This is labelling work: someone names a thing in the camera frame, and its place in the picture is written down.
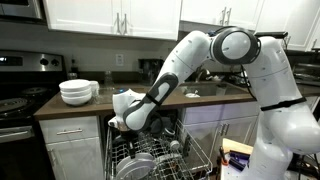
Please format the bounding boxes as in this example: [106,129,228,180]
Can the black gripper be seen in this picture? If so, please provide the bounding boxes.
[114,129,136,159]

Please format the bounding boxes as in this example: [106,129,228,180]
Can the grey cup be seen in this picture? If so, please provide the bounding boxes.
[163,127,176,138]

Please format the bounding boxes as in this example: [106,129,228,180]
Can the white base cabinet door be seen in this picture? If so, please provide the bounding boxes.
[45,136,105,180]

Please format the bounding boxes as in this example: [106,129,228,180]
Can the clear glass container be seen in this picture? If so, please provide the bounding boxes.
[93,87,114,105]

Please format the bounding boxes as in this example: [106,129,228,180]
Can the white base cabinet drawer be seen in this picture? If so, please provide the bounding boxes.
[38,115,101,145]

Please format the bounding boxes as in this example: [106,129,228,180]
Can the white mug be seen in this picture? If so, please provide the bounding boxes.
[89,80,100,98]

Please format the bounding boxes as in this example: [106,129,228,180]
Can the clear glass bottle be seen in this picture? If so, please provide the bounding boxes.
[103,70,116,90]

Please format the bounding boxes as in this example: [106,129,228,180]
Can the white ceramic bowl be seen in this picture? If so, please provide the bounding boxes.
[60,88,93,99]
[58,78,92,93]
[61,92,93,107]

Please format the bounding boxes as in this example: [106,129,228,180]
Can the white sink cloth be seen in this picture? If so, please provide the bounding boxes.
[184,92,201,99]

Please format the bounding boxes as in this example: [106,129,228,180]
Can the black coffee maker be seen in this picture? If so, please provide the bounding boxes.
[137,58,165,86]

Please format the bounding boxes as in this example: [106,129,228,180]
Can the orange and black tool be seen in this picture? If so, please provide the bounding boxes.
[218,146,230,167]

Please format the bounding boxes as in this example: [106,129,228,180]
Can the kitchen sink basin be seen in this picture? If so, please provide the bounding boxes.
[178,81,250,98]

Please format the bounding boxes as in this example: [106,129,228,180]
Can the dark glass bottle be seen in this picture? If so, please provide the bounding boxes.
[69,58,80,80]

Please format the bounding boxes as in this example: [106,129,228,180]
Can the white sink base cabinet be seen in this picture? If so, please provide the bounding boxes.
[179,99,264,159]

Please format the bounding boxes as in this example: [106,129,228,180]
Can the wooden board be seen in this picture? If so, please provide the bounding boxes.
[219,137,255,180]

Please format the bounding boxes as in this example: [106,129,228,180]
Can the chrome faucet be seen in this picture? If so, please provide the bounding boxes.
[194,66,212,83]

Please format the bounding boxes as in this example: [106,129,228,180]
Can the stainless steel stove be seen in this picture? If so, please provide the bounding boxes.
[0,49,68,180]

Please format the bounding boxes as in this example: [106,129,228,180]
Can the stainless steel microwave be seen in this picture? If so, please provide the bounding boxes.
[0,0,47,24]

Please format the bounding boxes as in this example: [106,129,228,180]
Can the silver toaster oven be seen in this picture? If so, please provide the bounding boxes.
[292,62,320,88]

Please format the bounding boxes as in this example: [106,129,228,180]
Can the wire dishwasher rack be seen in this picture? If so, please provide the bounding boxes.
[104,118,214,180]

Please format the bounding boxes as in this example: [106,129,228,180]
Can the silver drawer handle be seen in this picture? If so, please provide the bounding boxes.
[56,128,84,136]

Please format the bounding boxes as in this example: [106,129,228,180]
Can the white wall outlet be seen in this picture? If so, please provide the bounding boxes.
[115,53,125,67]

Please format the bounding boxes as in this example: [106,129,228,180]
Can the silver cabinet door handle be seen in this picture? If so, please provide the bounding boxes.
[114,12,121,35]
[122,13,129,36]

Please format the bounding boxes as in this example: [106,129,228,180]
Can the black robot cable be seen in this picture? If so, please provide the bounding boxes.
[239,64,258,101]

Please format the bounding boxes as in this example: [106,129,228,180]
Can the white double-door wall cabinet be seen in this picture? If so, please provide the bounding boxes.
[42,0,183,42]

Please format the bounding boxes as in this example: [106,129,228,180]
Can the white wall cabinet over sink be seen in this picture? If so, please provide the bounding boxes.
[179,0,265,32]

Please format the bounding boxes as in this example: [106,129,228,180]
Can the black camera on stand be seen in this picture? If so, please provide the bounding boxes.
[254,31,290,40]

